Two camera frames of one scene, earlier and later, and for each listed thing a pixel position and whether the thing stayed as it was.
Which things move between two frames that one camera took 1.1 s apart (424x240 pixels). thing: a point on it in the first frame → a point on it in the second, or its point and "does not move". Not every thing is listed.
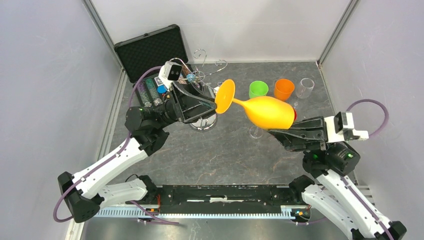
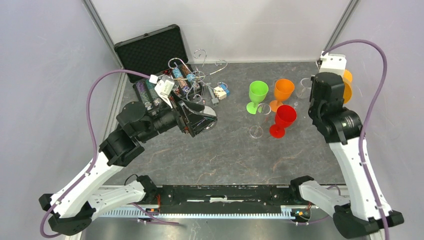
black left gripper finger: x=195 y=98 → x=192 y=107
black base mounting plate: x=188 y=199 does not move
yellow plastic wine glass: x=267 y=112 → x=347 y=78
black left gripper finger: x=211 y=112 → x=204 y=125
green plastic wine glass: x=258 y=88 does not move
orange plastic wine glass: x=283 y=88 does not move
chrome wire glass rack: x=199 y=76 does not move
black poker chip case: x=141 y=53 does not move
